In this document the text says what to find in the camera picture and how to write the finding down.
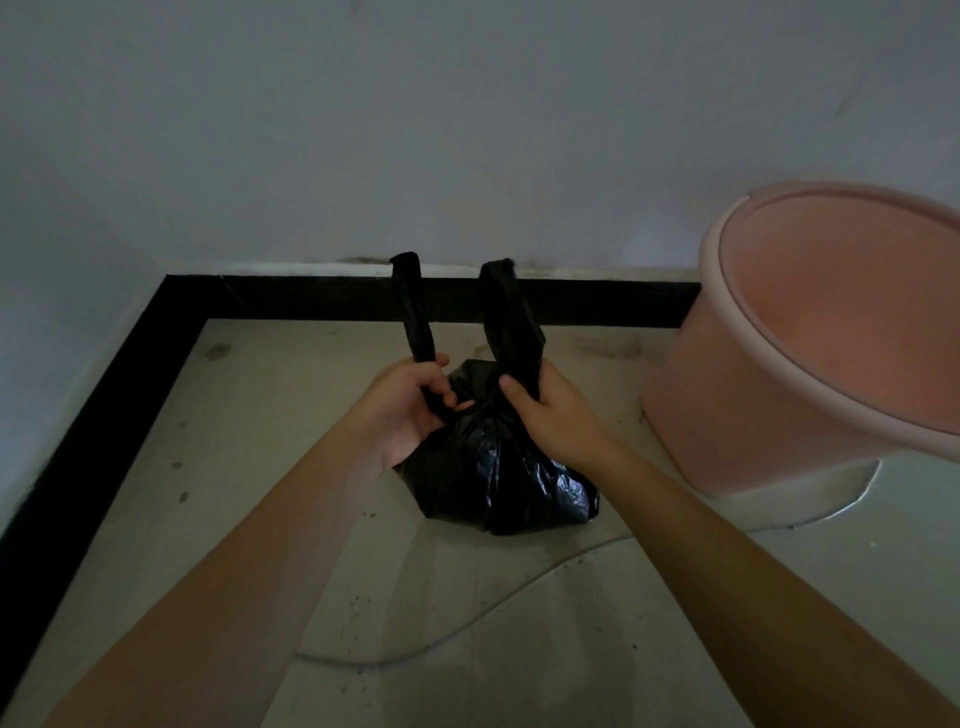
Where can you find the person's left hand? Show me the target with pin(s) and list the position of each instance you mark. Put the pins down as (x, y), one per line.
(397, 412)

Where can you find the person's right hand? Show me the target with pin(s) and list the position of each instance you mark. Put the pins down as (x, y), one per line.
(562, 424)

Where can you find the black bin liner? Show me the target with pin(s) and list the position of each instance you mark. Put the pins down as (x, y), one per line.
(495, 480)

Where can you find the person's right forearm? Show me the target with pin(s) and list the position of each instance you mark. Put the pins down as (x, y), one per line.
(750, 615)

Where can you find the person's left forearm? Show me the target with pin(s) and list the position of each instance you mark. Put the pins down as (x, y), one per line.
(225, 600)

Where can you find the pale pink bin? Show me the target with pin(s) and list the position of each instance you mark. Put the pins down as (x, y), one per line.
(750, 420)

